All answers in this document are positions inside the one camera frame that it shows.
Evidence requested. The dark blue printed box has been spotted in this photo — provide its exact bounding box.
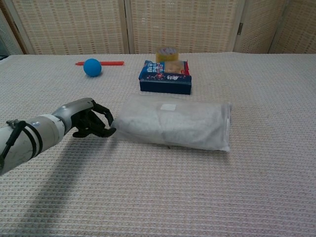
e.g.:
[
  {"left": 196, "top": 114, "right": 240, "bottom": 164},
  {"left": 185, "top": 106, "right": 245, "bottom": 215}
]
[{"left": 138, "top": 60, "right": 193, "bottom": 96}]

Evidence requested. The blue ball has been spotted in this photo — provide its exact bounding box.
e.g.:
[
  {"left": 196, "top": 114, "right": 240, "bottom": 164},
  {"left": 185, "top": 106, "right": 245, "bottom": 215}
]
[{"left": 83, "top": 58, "right": 102, "bottom": 78}]

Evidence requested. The left black grey robot hand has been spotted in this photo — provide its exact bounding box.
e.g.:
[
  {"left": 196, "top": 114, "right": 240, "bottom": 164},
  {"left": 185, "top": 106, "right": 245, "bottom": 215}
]
[{"left": 51, "top": 97, "right": 117, "bottom": 138}]

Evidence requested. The grey mesh panel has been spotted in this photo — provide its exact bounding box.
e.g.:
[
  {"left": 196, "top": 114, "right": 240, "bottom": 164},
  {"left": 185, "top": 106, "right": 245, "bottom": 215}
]
[{"left": 0, "top": 9, "right": 24, "bottom": 58}]

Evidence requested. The woven folding screen panel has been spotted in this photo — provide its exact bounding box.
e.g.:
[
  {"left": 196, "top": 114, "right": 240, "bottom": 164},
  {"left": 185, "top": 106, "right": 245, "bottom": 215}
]
[
  {"left": 4, "top": 0, "right": 130, "bottom": 55},
  {"left": 233, "top": 0, "right": 288, "bottom": 54},
  {"left": 124, "top": 0, "right": 246, "bottom": 54},
  {"left": 268, "top": 0, "right": 316, "bottom": 54}
]

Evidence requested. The clear plastic bag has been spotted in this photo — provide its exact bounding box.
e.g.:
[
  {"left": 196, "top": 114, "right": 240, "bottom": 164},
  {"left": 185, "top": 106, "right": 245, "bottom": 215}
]
[{"left": 110, "top": 93, "right": 233, "bottom": 153}]

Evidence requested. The yellowish packing tape roll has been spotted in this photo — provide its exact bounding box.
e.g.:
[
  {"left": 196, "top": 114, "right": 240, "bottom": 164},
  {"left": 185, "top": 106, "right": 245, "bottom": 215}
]
[{"left": 155, "top": 47, "right": 179, "bottom": 62}]

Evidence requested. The red stick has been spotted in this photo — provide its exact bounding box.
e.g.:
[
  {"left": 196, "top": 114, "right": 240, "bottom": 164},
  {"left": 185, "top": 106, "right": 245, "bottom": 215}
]
[{"left": 75, "top": 61, "right": 125, "bottom": 67}]

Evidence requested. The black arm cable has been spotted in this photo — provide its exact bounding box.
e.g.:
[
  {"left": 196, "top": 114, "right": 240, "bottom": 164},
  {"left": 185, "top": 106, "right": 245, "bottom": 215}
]
[{"left": 0, "top": 119, "right": 44, "bottom": 168}]

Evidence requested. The beige waffle tablecloth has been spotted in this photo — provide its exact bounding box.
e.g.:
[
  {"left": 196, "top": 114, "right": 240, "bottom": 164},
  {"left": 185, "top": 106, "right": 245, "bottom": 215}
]
[{"left": 0, "top": 52, "right": 316, "bottom": 237}]

